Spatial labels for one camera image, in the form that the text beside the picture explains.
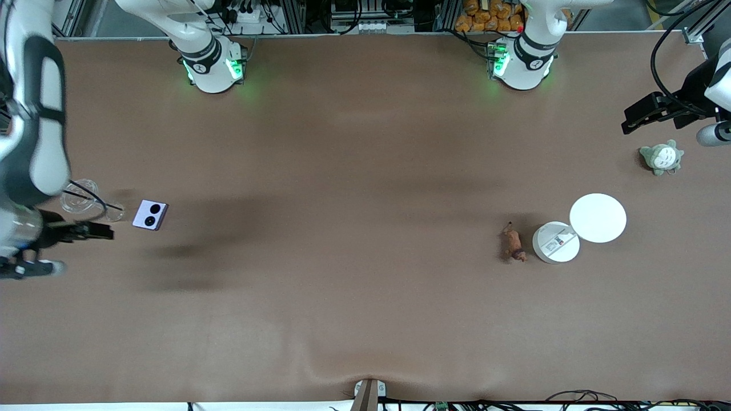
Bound aluminium frame post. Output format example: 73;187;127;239
682;0;731;45
51;0;106;39

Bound grey totoro plush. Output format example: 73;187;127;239
639;140;684;176

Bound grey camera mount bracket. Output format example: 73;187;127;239
352;378;387;411

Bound large clear glass cup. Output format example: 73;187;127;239
62;179;99;215

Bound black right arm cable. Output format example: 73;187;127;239
67;180;110;222

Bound white round lid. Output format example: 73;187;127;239
569;194;628;244

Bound white power strip with plugs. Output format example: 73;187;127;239
224;0;264;25

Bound white box two black circles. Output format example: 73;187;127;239
132;200;169;231

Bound white round box with label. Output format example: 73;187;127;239
532;221;581;264

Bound brown lion statue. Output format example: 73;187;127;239
500;221;528;264

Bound orange plush pile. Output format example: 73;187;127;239
455;0;526;33

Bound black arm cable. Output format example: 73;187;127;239
67;180;110;222
650;0;723;118

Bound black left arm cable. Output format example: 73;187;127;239
650;0;723;118

